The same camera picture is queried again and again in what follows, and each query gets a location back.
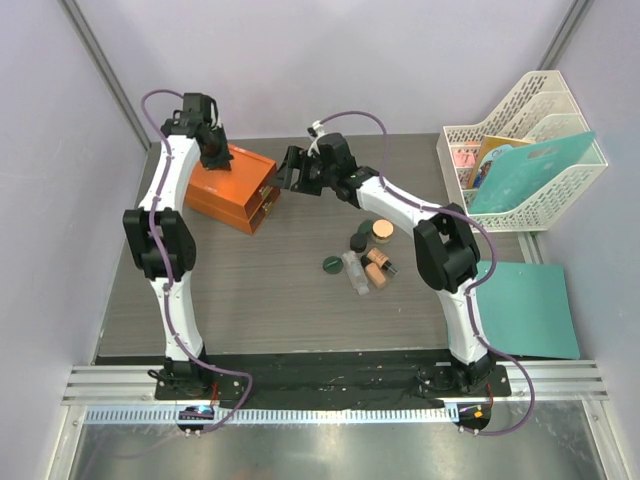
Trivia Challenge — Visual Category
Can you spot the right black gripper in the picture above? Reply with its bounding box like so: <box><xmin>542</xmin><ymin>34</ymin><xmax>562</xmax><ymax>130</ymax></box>
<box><xmin>268</xmin><ymin>147</ymin><xmax>336</xmax><ymax>198</ymax></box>

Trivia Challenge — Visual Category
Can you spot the orange drawer organizer box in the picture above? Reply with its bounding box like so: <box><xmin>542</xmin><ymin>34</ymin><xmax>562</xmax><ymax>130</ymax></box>
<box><xmin>185</xmin><ymin>145</ymin><xmax>277</xmax><ymax>235</ymax></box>

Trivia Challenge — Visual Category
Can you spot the clear plastic tube bottle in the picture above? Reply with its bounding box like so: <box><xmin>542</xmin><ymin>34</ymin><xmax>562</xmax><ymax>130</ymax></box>
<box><xmin>341</xmin><ymin>250</ymin><xmax>370</xmax><ymax>296</ymax></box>

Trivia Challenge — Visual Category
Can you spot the peach foundation bottle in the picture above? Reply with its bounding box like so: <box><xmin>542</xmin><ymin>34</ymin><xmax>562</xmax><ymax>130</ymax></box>
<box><xmin>364</xmin><ymin>263</ymin><xmax>387</xmax><ymax>289</ymax></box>

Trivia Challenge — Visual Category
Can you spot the clear drawer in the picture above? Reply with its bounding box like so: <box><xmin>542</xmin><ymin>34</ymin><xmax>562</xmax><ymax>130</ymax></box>
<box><xmin>256</xmin><ymin>185</ymin><xmax>281</xmax><ymax>205</ymax></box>
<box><xmin>249</xmin><ymin>197</ymin><xmax>279</xmax><ymax>235</ymax></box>

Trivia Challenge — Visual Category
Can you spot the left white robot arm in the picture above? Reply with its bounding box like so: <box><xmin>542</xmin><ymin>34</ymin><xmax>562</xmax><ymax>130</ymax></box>
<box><xmin>123</xmin><ymin>93</ymin><xmax>232</xmax><ymax>399</ymax></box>

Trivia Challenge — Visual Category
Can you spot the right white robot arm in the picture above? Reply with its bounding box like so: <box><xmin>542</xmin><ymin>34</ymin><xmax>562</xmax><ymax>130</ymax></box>
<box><xmin>271</xmin><ymin>133</ymin><xmax>495</xmax><ymax>395</ymax></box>

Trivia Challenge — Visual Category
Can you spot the green round puff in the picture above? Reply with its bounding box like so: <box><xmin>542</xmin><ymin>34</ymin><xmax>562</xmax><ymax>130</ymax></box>
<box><xmin>357</xmin><ymin>219</ymin><xmax>374</xmax><ymax>237</ymax></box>

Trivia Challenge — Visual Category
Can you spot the dark green round compact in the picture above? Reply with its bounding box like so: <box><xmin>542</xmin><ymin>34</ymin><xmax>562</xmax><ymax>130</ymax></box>
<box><xmin>349</xmin><ymin>232</ymin><xmax>368</xmax><ymax>253</ymax></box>

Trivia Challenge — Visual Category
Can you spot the gold lid cream jar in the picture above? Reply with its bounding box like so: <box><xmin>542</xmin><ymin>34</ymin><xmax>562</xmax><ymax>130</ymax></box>
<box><xmin>371</xmin><ymin>219</ymin><xmax>394</xmax><ymax>244</ymax></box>

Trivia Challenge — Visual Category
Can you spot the peach bottle black cap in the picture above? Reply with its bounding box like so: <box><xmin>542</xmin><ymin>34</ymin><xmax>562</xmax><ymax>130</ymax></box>
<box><xmin>361</xmin><ymin>248</ymin><xmax>398</xmax><ymax>277</ymax></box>

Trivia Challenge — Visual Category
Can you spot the pink booklet in holder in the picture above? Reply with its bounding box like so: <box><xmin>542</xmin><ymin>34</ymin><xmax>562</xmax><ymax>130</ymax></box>
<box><xmin>451</xmin><ymin>144</ymin><xmax>480</xmax><ymax>189</ymax></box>

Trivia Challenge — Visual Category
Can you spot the yellow book in holder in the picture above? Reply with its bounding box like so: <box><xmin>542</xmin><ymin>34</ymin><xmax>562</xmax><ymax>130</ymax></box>
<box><xmin>467</xmin><ymin>135</ymin><xmax>532</xmax><ymax>189</ymax></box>

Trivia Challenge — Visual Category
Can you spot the teal plastic folder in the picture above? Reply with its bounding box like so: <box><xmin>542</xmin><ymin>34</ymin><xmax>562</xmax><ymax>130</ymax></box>
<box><xmin>468</xmin><ymin>131</ymin><xmax>596</xmax><ymax>215</ymax></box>

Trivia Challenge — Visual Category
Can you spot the white mesh file holder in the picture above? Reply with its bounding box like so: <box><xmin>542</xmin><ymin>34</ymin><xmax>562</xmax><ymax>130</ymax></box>
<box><xmin>437</xmin><ymin>70</ymin><xmax>608</xmax><ymax>232</ymax></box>

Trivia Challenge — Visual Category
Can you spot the teal clipboard on table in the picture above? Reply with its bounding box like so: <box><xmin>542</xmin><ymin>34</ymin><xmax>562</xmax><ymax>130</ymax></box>
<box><xmin>476</xmin><ymin>262</ymin><xmax>581</xmax><ymax>360</ymax></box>

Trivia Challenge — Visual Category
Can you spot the green puff with strap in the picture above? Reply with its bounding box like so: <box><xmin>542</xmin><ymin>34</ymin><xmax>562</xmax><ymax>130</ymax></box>
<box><xmin>322</xmin><ymin>256</ymin><xmax>343</xmax><ymax>275</ymax></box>

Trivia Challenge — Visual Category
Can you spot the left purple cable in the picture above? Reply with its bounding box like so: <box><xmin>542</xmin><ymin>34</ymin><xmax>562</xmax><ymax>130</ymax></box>
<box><xmin>140</xmin><ymin>88</ymin><xmax>254</xmax><ymax>434</ymax></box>

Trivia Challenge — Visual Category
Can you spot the purple cable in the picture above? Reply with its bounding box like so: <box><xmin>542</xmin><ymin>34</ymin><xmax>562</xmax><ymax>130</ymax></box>
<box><xmin>309</xmin><ymin>108</ymin><xmax>536</xmax><ymax>436</ymax></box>
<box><xmin>140</xmin><ymin>88</ymin><xmax>254</xmax><ymax>434</ymax></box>

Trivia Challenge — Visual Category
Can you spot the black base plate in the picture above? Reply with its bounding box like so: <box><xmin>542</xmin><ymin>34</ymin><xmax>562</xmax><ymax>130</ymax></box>
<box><xmin>147</xmin><ymin>350</ymin><xmax>512</xmax><ymax>403</ymax></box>

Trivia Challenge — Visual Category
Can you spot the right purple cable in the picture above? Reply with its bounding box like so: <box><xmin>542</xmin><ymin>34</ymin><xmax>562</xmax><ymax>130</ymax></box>
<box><xmin>309</xmin><ymin>108</ymin><xmax>536</xmax><ymax>436</ymax></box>

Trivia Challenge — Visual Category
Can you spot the white slotted cable duct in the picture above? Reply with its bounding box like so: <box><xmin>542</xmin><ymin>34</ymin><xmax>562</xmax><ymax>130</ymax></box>
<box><xmin>84</xmin><ymin>404</ymin><xmax>459</xmax><ymax>426</ymax></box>

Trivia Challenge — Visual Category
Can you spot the aluminium rail frame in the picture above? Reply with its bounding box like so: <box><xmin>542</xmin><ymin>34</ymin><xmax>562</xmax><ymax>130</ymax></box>
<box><xmin>63</xmin><ymin>352</ymin><xmax>608</xmax><ymax>410</ymax></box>

